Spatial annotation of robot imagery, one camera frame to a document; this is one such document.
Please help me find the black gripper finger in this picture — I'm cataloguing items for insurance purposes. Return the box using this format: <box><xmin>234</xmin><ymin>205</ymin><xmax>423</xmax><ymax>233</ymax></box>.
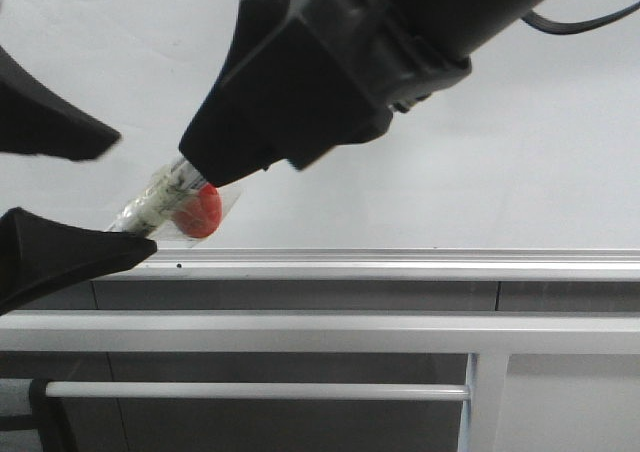
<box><xmin>1</xmin><ymin>207</ymin><xmax>157</xmax><ymax>314</ymax></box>

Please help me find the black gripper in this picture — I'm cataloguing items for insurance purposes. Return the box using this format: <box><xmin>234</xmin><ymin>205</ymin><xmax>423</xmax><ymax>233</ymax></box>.
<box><xmin>179</xmin><ymin>0</ymin><xmax>544</xmax><ymax>186</ymax></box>

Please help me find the white whiteboard marker pen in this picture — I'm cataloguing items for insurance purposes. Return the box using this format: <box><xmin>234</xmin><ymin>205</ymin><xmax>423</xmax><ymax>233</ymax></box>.
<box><xmin>106</xmin><ymin>156</ymin><xmax>206</xmax><ymax>238</ymax></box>

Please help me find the red round magnet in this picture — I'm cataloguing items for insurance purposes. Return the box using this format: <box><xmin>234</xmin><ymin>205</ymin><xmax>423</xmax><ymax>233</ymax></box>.
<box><xmin>150</xmin><ymin>183</ymin><xmax>244</xmax><ymax>244</ymax></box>

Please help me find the large white whiteboard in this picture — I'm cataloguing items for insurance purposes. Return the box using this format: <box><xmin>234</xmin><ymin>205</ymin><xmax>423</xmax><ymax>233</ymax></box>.
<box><xmin>1</xmin><ymin>0</ymin><xmax>639</xmax><ymax>249</ymax></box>

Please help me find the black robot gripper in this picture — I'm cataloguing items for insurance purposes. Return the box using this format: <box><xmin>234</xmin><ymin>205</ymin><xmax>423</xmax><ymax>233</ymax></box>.
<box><xmin>1</xmin><ymin>51</ymin><xmax>121</xmax><ymax>161</ymax></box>

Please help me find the white round crossbar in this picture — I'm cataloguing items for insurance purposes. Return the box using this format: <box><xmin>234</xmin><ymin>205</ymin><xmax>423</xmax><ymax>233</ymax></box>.
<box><xmin>45</xmin><ymin>381</ymin><xmax>471</xmax><ymax>402</ymax></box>

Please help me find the aluminium whiteboard tray rail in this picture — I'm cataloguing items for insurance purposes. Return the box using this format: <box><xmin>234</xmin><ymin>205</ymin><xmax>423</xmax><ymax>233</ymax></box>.
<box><xmin>123</xmin><ymin>248</ymin><xmax>639</xmax><ymax>282</ymax></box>

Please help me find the black cable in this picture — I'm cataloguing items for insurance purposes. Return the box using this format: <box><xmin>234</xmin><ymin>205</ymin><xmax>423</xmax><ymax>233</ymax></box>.
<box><xmin>519</xmin><ymin>0</ymin><xmax>640</xmax><ymax>36</ymax></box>

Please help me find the white metal stand frame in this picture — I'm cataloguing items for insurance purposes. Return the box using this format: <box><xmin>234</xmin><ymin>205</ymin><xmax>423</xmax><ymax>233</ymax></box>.
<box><xmin>1</xmin><ymin>311</ymin><xmax>639</xmax><ymax>451</ymax></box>

